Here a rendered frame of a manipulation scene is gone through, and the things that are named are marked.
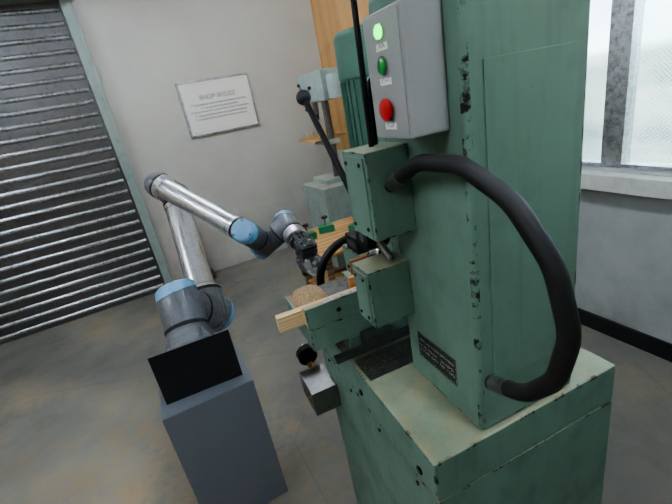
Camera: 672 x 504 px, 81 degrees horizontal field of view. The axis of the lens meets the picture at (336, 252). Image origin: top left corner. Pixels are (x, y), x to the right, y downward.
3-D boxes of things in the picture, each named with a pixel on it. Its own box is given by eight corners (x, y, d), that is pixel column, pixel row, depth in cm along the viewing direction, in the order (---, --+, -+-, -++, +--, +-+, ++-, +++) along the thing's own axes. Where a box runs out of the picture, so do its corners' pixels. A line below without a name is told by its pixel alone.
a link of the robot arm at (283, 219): (280, 231, 168) (297, 216, 167) (290, 248, 159) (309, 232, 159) (266, 219, 161) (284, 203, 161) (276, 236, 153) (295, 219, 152)
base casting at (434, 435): (441, 295, 133) (439, 271, 129) (614, 399, 82) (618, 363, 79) (319, 344, 119) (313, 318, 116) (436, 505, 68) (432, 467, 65)
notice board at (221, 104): (259, 124, 373) (247, 72, 356) (260, 124, 371) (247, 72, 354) (191, 139, 349) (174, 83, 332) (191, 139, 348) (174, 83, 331)
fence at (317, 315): (504, 252, 111) (504, 234, 109) (509, 254, 110) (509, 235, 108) (307, 328, 93) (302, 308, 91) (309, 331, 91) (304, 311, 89)
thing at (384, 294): (397, 300, 86) (390, 249, 81) (415, 313, 80) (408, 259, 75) (358, 315, 83) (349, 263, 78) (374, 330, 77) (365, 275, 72)
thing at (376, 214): (390, 219, 77) (380, 140, 71) (417, 229, 69) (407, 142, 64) (352, 231, 74) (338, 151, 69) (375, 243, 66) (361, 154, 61)
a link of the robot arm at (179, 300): (154, 335, 136) (142, 291, 143) (186, 338, 152) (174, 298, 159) (189, 315, 134) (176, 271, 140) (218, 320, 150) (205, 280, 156)
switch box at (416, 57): (410, 129, 62) (398, 14, 56) (451, 130, 53) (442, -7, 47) (375, 138, 60) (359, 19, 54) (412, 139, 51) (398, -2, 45)
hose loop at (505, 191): (425, 329, 78) (405, 143, 65) (585, 452, 49) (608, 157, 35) (402, 339, 76) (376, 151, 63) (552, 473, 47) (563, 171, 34)
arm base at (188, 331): (156, 359, 128) (149, 331, 132) (175, 368, 145) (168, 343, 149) (214, 336, 132) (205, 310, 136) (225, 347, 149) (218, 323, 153)
